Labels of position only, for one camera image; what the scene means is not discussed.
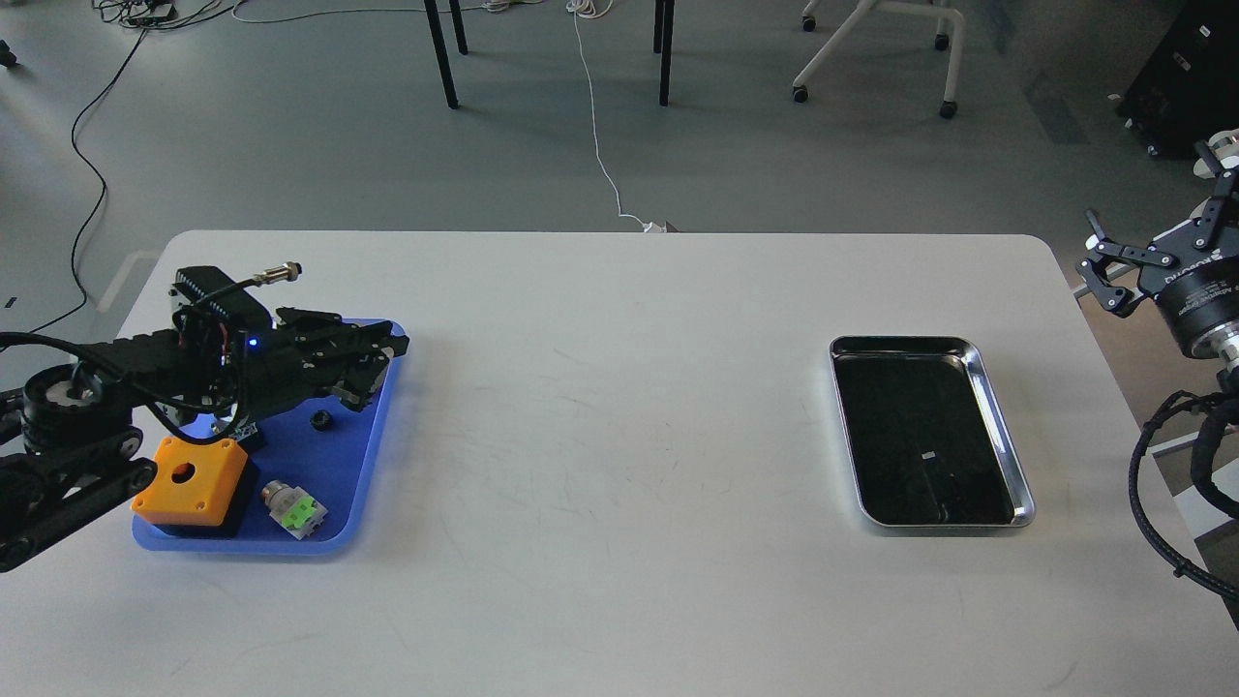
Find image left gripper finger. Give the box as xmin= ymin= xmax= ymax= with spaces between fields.
xmin=276 ymin=306 xmax=408 ymax=357
xmin=315 ymin=353 xmax=395 ymax=413

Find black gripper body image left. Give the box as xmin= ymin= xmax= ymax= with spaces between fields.
xmin=208 ymin=329 xmax=335 ymax=423

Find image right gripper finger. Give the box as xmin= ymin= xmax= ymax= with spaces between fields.
xmin=1075 ymin=208 xmax=1177 ymax=318
xmin=1192 ymin=140 xmax=1238 ymax=253

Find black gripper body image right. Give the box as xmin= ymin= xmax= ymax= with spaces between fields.
xmin=1137 ymin=220 xmax=1238 ymax=360

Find small black gear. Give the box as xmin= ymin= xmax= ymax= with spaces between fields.
xmin=309 ymin=409 xmax=335 ymax=432

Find red mushroom push button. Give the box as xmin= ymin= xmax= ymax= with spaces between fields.
xmin=230 ymin=422 xmax=266 ymax=454

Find blue plastic tray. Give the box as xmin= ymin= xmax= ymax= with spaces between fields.
xmin=133 ymin=357 xmax=401 ymax=556

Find black equipment case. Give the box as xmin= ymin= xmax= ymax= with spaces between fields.
xmin=1116 ymin=1 xmax=1238 ymax=158

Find silver button green block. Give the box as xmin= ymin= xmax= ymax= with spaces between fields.
xmin=259 ymin=479 xmax=328 ymax=541

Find orange and black button box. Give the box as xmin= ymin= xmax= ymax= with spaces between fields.
xmin=130 ymin=437 xmax=259 ymax=539

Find white rolling chair base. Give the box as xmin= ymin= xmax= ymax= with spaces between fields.
xmin=789 ymin=1 xmax=973 ymax=123

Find silver metal tray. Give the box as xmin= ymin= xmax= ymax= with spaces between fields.
xmin=831 ymin=336 xmax=1037 ymax=535

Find black table legs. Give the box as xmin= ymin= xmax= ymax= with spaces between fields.
xmin=422 ymin=0 xmax=676 ymax=109

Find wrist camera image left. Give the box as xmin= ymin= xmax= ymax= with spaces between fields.
xmin=169 ymin=261 xmax=302 ymax=366

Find black floor cable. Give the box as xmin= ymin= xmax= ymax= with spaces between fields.
xmin=0 ymin=0 xmax=233 ymax=336

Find white floor cable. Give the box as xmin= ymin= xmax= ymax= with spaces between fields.
xmin=232 ymin=0 xmax=669 ymax=234

